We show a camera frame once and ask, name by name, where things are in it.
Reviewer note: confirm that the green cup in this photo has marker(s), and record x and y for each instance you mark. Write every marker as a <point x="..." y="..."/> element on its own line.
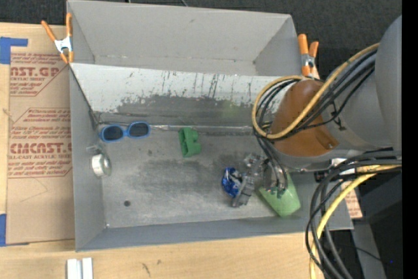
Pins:
<point x="287" y="204"/>

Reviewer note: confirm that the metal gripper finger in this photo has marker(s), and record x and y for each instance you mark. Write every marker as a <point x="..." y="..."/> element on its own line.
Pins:
<point x="250" y="164"/>
<point x="243" y="194"/>

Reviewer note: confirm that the blue crumpled wrapper ball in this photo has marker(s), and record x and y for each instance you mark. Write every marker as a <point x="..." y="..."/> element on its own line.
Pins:
<point x="229" y="183"/>

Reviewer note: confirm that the brown cardboard board red print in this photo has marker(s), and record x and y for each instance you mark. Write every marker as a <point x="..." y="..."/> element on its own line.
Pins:
<point x="36" y="199"/>

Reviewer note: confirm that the grey metal bin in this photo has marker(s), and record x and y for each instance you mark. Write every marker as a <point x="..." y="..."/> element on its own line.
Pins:
<point x="170" y="179"/>

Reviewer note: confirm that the clear glass jar white lid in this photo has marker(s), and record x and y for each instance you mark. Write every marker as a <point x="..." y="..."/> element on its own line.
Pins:
<point x="99" y="165"/>

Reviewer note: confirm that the blue sunglasses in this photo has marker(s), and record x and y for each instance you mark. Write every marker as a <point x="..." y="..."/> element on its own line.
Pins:
<point x="112" y="133"/>

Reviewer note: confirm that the green toy block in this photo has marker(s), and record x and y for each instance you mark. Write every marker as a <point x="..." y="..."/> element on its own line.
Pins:
<point x="187" y="142"/>

